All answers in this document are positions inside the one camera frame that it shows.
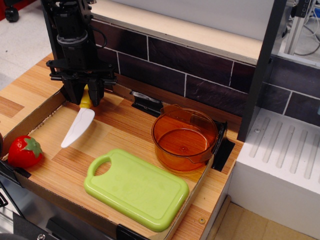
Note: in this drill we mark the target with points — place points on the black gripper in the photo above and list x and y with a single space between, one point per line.
79 66

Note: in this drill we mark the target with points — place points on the red toy strawberry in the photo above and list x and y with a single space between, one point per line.
24 152

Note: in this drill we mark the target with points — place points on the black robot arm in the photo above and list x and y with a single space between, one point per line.
67 18

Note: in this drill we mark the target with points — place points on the orange transparent plastic pot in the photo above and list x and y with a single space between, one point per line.
183 138

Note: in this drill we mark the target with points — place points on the yellow handled white toy knife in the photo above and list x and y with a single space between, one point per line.
82 121

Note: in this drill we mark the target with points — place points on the green plastic cutting board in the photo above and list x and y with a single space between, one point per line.
136 188

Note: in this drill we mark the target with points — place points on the dark grey vertical post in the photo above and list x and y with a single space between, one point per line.
270 48

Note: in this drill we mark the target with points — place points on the aluminium frame profile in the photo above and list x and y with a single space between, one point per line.
297 26

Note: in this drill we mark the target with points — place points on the black caster wheel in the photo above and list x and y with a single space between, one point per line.
11 14

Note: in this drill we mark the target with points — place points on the white dish drying rack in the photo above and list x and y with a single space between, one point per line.
277 172

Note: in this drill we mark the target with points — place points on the cardboard fence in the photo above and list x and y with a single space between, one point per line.
50 196

